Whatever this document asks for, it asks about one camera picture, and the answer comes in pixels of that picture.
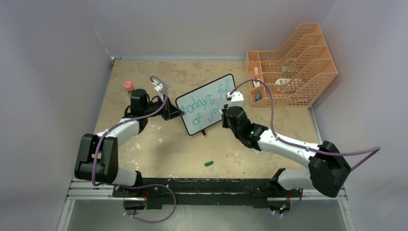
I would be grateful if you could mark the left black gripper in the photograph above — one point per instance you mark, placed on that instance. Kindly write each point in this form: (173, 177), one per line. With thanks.
(170, 111)

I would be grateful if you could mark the white stapler in organizer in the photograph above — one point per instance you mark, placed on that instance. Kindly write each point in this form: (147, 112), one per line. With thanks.
(256, 83)

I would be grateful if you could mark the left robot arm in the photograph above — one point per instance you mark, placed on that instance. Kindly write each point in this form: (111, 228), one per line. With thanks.
(97, 157)

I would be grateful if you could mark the green marker cap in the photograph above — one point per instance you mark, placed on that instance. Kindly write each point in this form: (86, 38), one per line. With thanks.
(208, 163)

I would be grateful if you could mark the blue capped small bottle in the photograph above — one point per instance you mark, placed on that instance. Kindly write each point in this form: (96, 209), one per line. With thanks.
(258, 97)

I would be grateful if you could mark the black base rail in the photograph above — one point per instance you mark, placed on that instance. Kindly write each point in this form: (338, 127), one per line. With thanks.
(258, 193)

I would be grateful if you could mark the pink capped spice bottle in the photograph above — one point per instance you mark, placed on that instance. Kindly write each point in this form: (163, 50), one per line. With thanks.
(128, 85)

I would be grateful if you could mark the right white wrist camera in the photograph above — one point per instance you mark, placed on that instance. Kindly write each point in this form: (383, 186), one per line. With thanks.
(235, 99)

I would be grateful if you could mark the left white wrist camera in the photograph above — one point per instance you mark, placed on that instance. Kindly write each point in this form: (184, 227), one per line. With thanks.
(161, 89)

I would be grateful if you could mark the white whiteboard with black frame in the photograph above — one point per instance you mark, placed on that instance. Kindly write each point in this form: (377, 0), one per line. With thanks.
(201, 106)

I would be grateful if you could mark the orange plastic file organizer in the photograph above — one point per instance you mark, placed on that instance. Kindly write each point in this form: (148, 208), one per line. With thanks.
(304, 55)

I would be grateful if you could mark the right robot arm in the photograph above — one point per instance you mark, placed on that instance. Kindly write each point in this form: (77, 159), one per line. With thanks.
(322, 171)

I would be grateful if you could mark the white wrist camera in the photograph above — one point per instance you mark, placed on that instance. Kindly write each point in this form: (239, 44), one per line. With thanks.
(161, 89)
(235, 99)

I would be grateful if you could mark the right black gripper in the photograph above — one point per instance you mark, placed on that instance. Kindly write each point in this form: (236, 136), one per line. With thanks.
(225, 123)

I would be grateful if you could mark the aluminium frame rail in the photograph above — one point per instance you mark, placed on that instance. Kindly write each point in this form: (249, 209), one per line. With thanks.
(84, 190)

